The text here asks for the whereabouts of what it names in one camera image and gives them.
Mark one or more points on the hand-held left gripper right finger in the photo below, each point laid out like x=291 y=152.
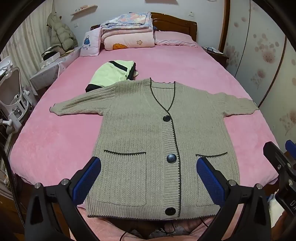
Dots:
x=210 y=183

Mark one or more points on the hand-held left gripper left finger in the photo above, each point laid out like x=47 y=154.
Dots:
x=86 y=180

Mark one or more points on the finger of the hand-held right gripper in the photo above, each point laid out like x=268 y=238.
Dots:
x=276 y=160
x=291 y=149

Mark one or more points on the beige knit cardigan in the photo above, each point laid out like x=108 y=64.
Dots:
x=134 y=129

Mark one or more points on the pink bed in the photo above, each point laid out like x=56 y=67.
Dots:
x=69 y=129

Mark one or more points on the patterned wardrobe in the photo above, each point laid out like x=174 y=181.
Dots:
x=259 y=58

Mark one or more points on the green and black folded garment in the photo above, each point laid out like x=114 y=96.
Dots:
x=108 y=73

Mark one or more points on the white office chair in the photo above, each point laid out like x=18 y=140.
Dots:
x=13 y=92

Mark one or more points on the white bedside box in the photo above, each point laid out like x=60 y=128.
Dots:
x=45 y=74

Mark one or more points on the wooden nightstand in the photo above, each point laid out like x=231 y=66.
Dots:
x=219 y=59

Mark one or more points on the papers on nightstand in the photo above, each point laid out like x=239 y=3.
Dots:
x=211 y=49

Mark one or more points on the beige curtain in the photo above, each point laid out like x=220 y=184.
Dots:
x=23 y=46

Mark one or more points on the olive puffer jacket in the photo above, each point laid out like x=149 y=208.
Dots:
x=61 y=33

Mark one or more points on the wooden headboard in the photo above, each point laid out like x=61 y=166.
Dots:
x=175 y=24

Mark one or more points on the floral folded quilt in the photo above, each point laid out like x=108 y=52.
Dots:
x=127 y=22

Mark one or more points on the white wall outlet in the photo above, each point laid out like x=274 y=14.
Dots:
x=190 y=14

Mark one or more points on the wooden wall shelf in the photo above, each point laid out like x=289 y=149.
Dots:
x=84 y=9

